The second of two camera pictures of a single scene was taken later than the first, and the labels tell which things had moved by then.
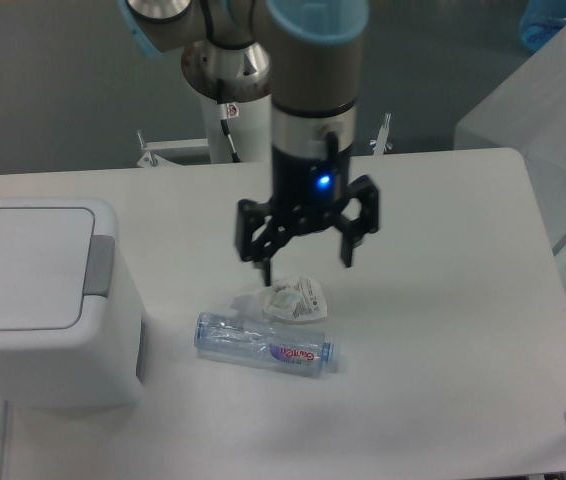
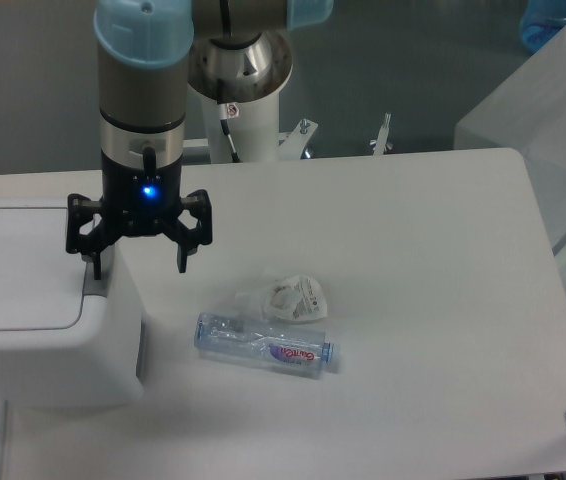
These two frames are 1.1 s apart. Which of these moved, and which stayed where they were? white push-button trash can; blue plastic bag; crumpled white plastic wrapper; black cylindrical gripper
Moved: black cylindrical gripper
Stayed: blue plastic bag; white push-button trash can; crumpled white plastic wrapper
